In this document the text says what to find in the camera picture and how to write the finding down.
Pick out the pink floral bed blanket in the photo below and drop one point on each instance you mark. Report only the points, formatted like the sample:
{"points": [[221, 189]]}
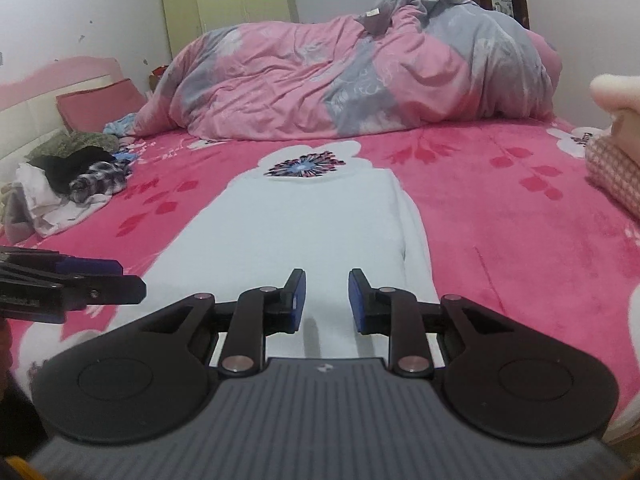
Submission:
{"points": [[500, 240]]}

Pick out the pink headboard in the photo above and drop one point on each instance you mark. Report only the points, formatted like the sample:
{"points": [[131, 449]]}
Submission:
{"points": [[30, 110]]}

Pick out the pale yellow wardrobe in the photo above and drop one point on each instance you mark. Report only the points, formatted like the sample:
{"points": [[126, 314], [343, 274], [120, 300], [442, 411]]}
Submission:
{"points": [[220, 5]]}

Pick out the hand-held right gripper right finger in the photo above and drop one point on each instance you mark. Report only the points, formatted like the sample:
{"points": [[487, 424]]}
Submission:
{"points": [[356, 302]]}

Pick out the black garment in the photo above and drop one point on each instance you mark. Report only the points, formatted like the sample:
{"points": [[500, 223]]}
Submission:
{"points": [[75, 165]]}

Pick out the pink floral duvet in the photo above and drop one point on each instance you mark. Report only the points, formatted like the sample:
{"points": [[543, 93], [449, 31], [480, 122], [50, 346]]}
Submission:
{"points": [[325, 75]]}

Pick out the light blue cloth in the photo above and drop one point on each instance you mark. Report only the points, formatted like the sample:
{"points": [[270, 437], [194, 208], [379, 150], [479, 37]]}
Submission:
{"points": [[122, 125], [127, 158]]}

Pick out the white hoodie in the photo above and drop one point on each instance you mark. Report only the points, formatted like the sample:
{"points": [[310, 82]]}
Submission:
{"points": [[310, 230]]}

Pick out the olive patterned garment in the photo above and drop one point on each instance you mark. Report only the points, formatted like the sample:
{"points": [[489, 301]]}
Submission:
{"points": [[65, 142]]}

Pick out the grey garment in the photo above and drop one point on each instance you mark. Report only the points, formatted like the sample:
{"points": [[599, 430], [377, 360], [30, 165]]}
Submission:
{"points": [[15, 215]]}

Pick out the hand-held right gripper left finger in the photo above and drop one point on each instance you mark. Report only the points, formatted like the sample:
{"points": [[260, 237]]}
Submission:
{"points": [[300, 300]]}

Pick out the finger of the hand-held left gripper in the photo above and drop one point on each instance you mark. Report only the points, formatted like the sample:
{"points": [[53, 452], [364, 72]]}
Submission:
{"points": [[110, 290], [90, 266]]}

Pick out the pink checked folded garment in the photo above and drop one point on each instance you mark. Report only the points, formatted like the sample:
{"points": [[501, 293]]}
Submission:
{"points": [[615, 175]]}

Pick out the plaid cloth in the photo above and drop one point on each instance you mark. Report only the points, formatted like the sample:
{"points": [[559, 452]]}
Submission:
{"points": [[100, 175]]}

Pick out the pink pillow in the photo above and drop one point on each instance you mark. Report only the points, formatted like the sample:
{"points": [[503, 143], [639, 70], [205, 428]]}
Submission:
{"points": [[100, 105]]}

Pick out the pile of mixed clothes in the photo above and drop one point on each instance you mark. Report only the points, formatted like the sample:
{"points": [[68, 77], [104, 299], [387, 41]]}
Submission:
{"points": [[50, 210]]}

